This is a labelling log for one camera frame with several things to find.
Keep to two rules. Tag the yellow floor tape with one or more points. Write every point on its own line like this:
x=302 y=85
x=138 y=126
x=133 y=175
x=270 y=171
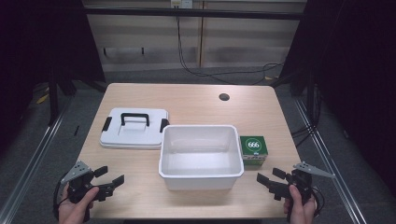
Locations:
x=42 y=99

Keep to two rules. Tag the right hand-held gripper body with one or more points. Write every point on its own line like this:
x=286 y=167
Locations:
x=300 y=182

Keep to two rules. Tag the black metal stand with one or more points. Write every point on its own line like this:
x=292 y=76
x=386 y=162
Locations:
x=310 y=102
x=53 y=99

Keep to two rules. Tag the black horizontal bar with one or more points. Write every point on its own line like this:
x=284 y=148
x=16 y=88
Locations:
x=193 y=14

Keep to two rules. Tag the person's right hand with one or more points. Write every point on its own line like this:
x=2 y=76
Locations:
x=299 y=210

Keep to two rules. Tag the small black stick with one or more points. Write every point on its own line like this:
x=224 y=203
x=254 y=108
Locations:
x=76 y=130

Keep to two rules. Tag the white plastic storage box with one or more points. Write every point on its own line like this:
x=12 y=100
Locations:
x=200 y=157

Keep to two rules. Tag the small green carton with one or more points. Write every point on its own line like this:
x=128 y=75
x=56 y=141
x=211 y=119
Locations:
x=253 y=149

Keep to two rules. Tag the white wall socket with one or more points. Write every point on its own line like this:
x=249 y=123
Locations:
x=182 y=3

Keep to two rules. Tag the dark round table grommet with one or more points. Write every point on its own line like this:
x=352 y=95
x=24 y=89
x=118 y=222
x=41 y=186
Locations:
x=224 y=97

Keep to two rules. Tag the person's left hand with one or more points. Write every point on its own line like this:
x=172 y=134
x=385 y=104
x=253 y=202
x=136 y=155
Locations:
x=74 y=209

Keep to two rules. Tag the dark curtain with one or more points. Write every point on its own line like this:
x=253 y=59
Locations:
x=358 y=77
x=37 y=56

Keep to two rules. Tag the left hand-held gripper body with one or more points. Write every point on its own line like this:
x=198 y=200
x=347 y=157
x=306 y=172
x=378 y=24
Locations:
x=80 y=182

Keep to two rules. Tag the metal floor rail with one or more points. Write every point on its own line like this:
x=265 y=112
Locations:
x=34 y=155
x=330 y=161

